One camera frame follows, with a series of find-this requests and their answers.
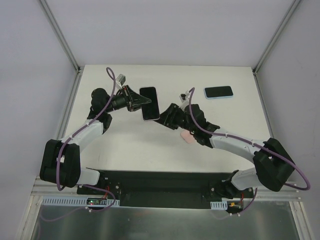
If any left white cable duct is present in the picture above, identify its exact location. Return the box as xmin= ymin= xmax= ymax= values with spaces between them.
xmin=42 ymin=196 xmax=120 ymax=208

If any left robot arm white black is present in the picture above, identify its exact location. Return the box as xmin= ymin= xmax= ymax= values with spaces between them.
xmin=39 ymin=85 xmax=151 ymax=195

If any white cable duct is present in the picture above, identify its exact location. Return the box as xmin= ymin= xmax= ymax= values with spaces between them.
xmin=210 ymin=200 xmax=228 ymax=211
xmin=42 ymin=196 xmax=120 ymax=208

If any left aluminium corner post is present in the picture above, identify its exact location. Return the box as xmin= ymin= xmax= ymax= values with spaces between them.
xmin=37 ymin=0 xmax=81 ymax=74

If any black phone in blue case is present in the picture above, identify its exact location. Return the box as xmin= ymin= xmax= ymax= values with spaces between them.
xmin=204 ymin=86 xmax=234 ymax=99

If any purple phone black screen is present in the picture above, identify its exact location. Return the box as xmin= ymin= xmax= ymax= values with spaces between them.
xmin=139 ymin=86 xmax=161 ymax=122

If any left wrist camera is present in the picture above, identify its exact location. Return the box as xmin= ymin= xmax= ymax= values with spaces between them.
xmin=116 ymin=74 xmax=126 ymax=89

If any pink phone case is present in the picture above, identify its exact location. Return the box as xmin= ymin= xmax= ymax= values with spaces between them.
xmin=180 ymin=130 xmax=196 ymax=144

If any right aluminium corner post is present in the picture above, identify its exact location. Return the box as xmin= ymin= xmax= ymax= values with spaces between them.
xmin=251 ymin=0 xmax=305 ymax=76

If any aluminium corner post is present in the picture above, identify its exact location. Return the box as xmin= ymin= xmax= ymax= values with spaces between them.
xmin=37 ymin=0 xmax=81 ymax=74
xmin=251 ymin=0 xmax=305 ymax=76

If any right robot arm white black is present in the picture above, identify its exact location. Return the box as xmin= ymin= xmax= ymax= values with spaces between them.
xmin=156 ymin=103 xmax=295 ymax=199

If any right white cable duct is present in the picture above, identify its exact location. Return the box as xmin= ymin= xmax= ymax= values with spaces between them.
xmin=210 ymin=200 xmax=228 ymax=211

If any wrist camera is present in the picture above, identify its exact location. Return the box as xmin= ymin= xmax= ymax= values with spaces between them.
xmin=116 ymin=74 xmax=126 ymax=89
xmin=179 ymin=91 xmax=191 ymax=103

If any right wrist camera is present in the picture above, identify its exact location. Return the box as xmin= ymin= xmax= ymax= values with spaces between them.
xmin=179 ymin=91 xmax=191 ymax=103

